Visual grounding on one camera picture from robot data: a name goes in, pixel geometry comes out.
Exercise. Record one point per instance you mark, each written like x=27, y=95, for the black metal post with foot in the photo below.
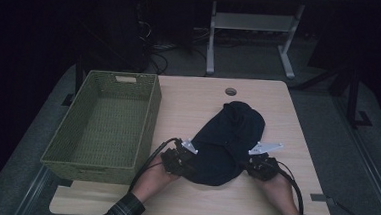
x=78, y=77

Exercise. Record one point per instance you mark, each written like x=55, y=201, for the metal frame rail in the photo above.
x=365, y=158
x=33, y=191

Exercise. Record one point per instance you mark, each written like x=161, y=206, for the grey table edge clip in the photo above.
x=319, y=197

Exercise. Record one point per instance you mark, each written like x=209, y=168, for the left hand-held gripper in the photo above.
x=177, y=160

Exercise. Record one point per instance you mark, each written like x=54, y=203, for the dark navy cloth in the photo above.
x=224, y=146

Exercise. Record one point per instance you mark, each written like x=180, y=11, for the person's right hand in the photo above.
x=280, y=194

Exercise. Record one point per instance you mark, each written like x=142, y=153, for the person's left hand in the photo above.
x=153, y=185

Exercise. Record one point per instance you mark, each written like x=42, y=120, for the white metal table frame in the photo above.
x=250, y=21

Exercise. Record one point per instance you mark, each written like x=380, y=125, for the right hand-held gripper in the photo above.
x=263, y=165

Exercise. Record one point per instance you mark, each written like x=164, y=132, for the black metal stand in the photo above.
x=354, y=100

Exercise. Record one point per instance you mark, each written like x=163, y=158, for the green woven basket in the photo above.
x=77, y=127

